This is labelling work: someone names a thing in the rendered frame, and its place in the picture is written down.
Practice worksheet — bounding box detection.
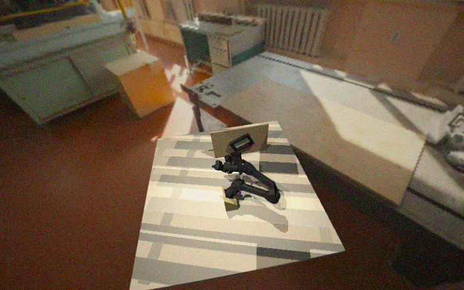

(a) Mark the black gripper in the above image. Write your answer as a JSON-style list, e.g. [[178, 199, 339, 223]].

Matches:
[[212, 160, 233, 174]]

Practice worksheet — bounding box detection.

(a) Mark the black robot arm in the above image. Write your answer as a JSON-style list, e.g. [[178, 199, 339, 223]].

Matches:
[[224, 152, 281, 204]]

